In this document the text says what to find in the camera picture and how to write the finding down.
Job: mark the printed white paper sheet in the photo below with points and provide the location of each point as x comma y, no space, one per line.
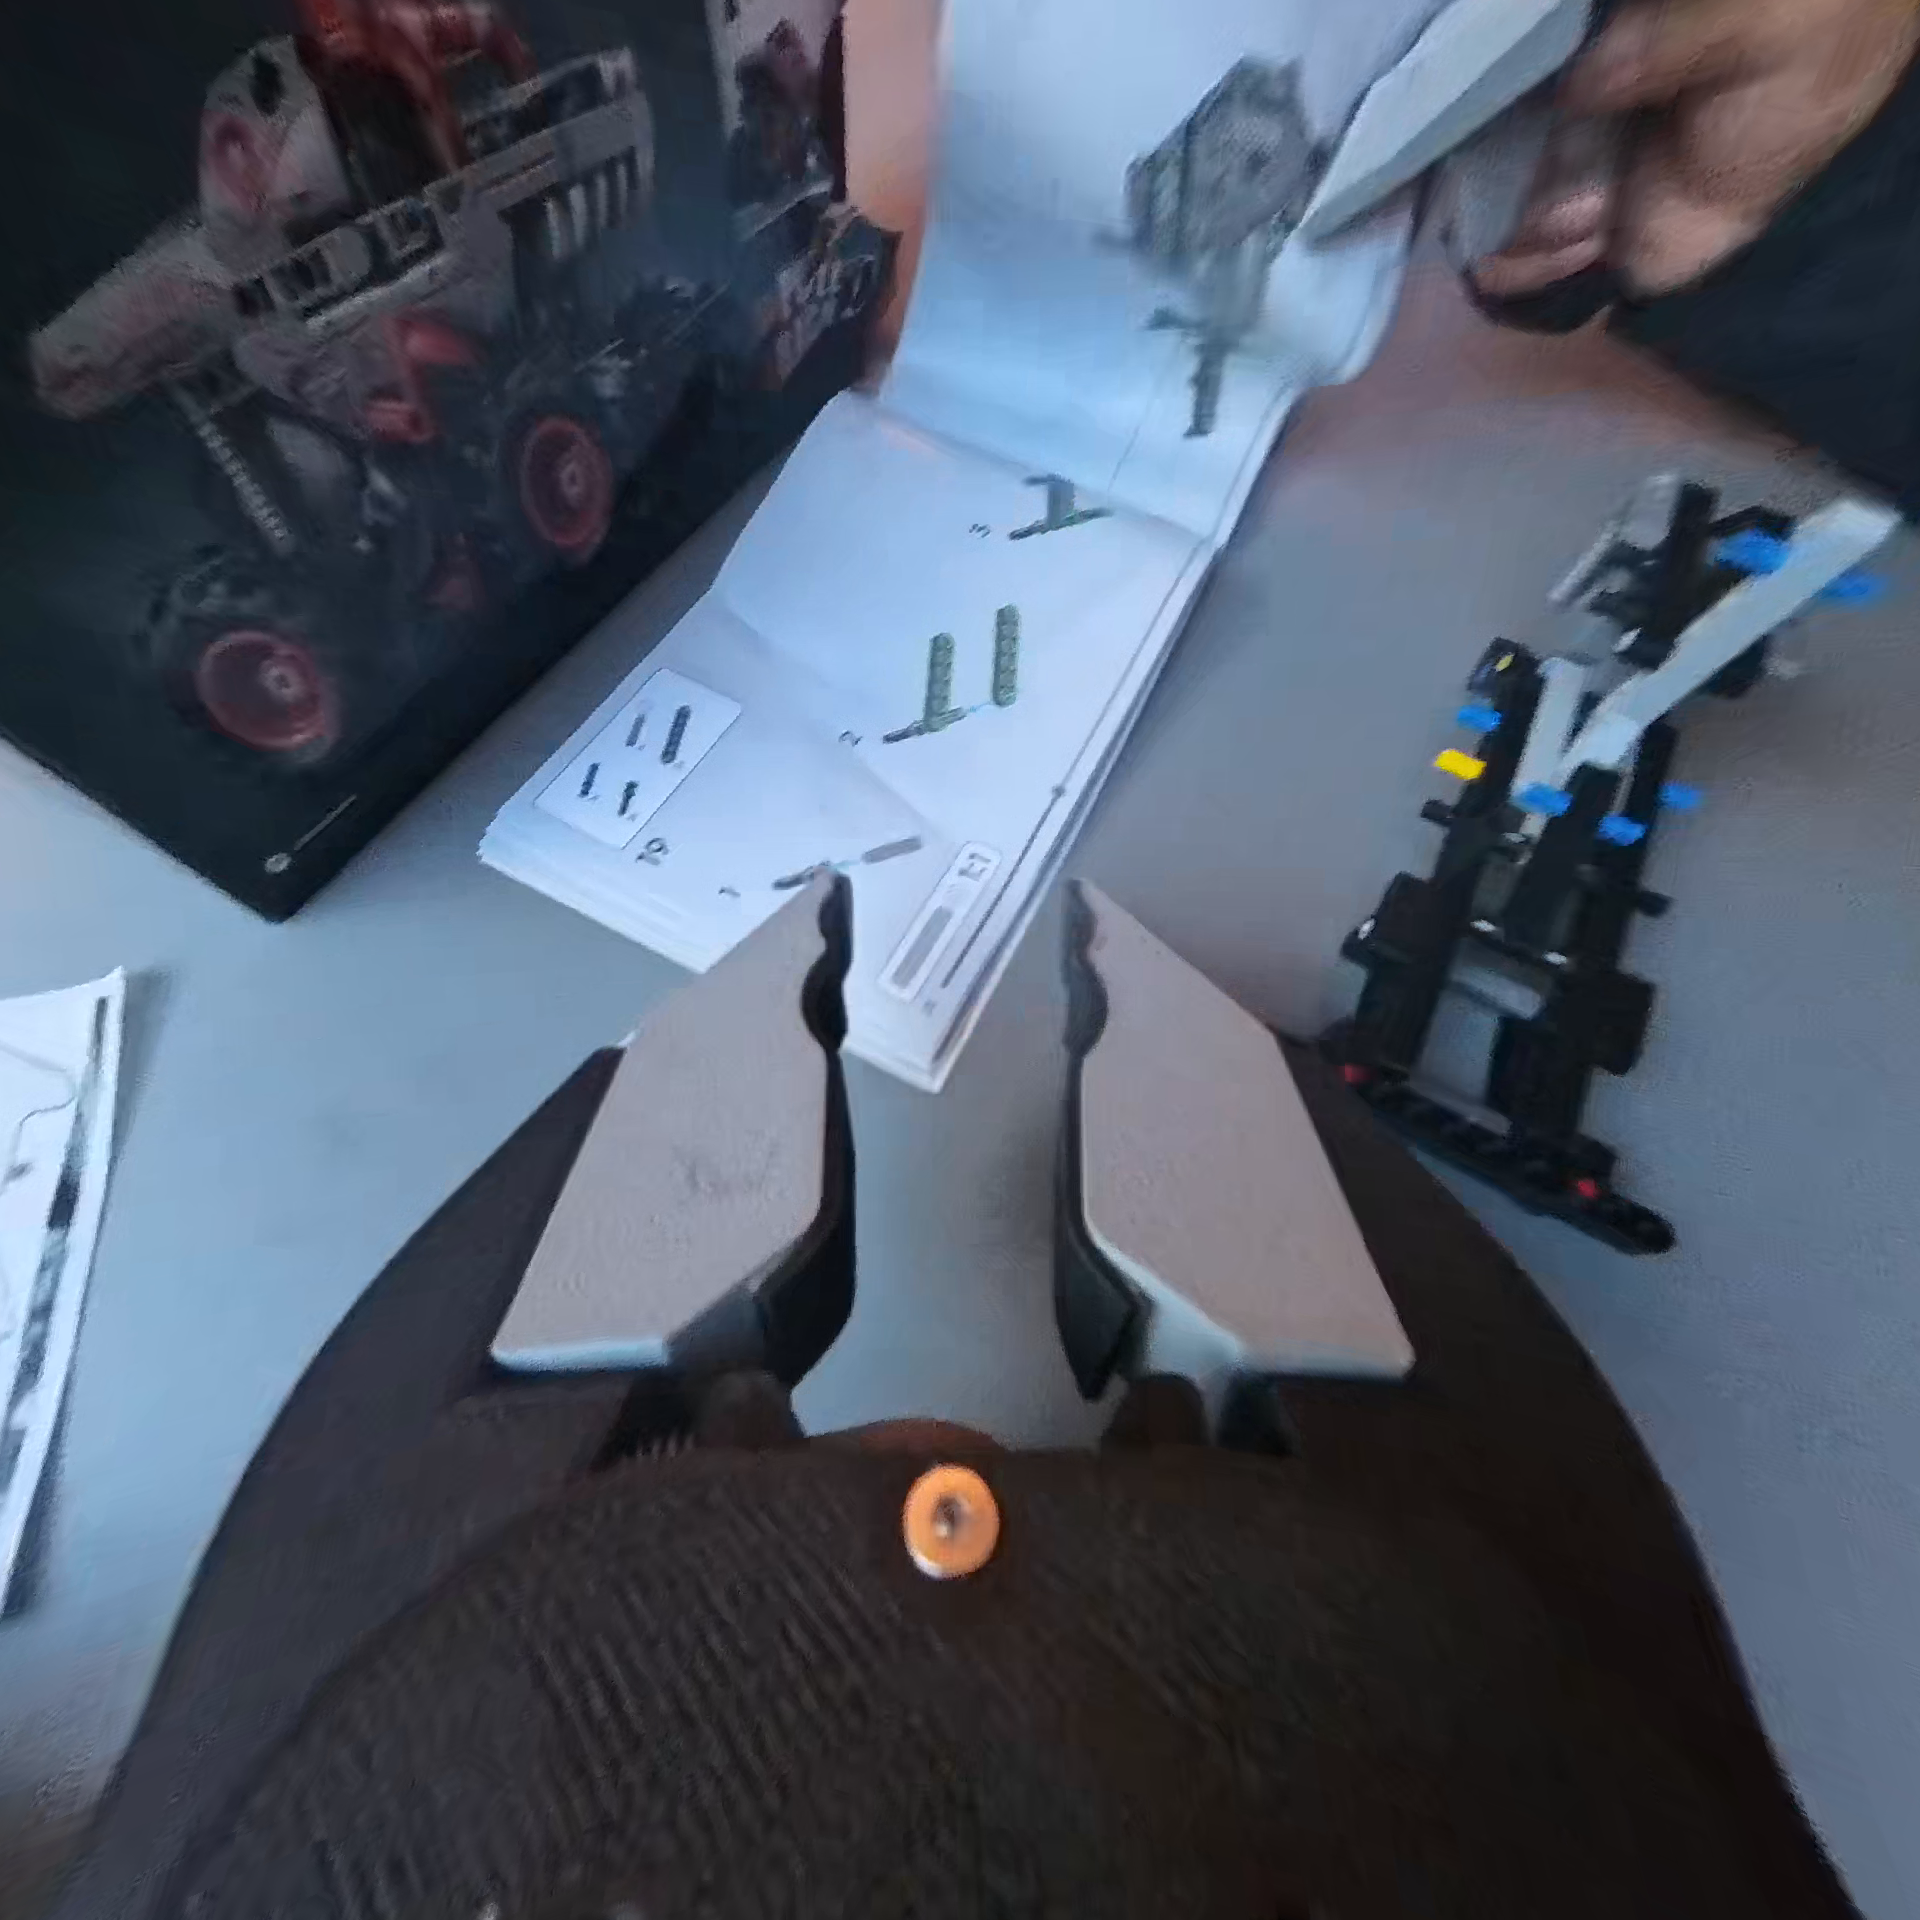
51,1200

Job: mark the white instruction booklet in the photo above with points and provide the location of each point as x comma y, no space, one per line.
932,601

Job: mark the black monster truck lego box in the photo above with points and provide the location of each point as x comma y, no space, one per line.
378,376

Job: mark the person's right hand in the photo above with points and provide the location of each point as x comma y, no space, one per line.
1697,138

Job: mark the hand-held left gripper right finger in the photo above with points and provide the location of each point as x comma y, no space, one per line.
1216,1188

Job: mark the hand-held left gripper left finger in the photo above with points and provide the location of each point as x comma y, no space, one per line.
691,1169

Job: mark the black and white lego model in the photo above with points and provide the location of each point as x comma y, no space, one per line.
1542,960

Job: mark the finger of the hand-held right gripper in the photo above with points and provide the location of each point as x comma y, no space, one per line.
1438,103

